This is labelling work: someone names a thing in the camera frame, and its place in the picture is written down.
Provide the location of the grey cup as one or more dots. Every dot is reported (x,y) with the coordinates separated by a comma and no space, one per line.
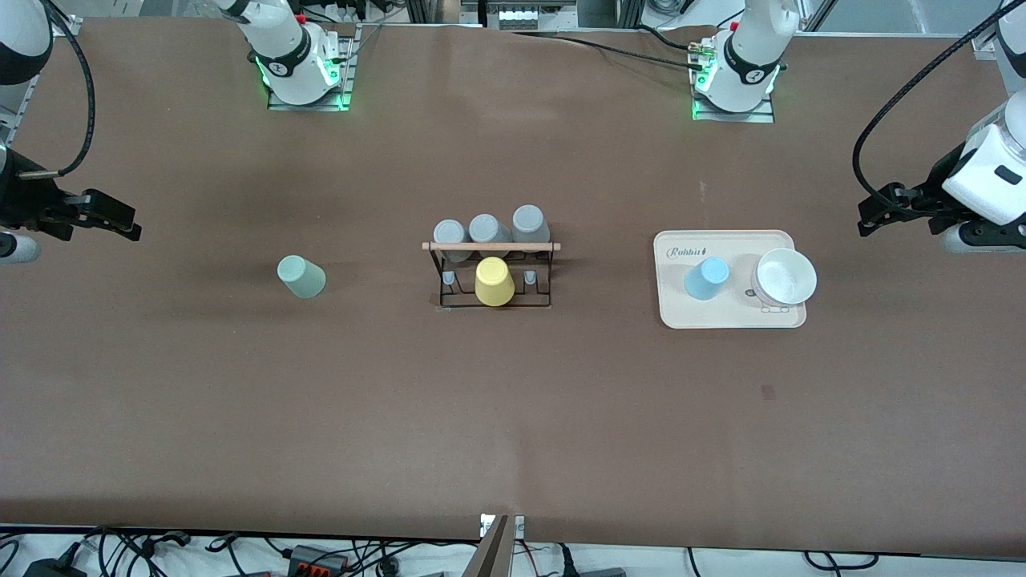
(450,234)
(530,223)
(489,228)

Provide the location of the aluminium corner bracket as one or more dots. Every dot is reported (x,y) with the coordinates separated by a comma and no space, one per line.
(984,44)
(68,26)

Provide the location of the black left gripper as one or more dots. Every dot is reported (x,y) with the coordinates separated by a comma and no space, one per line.
(930,195)

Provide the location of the yellow cup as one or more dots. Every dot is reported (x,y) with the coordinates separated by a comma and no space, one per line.
(494,282)

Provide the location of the black red connector box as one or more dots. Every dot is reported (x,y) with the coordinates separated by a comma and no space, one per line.
(317,559)

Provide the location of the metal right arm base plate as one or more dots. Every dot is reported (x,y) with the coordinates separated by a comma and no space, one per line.
(346,76)

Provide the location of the pale green cup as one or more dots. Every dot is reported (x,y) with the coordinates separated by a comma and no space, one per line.
(303,279)

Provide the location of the light blue cup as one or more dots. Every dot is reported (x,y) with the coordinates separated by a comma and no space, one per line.
(705,279)

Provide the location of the brown grey post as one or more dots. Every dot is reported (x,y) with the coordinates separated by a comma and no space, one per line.
(490,557)

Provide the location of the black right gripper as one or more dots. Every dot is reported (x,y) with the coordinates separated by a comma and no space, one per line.
(24,200)

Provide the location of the silver metal bracket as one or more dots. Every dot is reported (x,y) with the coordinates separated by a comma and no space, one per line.
(519,525)

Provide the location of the white bowl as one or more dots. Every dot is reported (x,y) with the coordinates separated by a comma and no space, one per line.
(784,276)

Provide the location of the cream rabbit print tray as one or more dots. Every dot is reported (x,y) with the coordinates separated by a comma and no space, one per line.
(689,314)

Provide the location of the black power adapter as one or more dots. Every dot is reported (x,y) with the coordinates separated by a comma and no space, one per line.
(56,569)

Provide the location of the grey terminal block device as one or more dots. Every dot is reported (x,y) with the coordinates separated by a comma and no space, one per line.
(521,18)

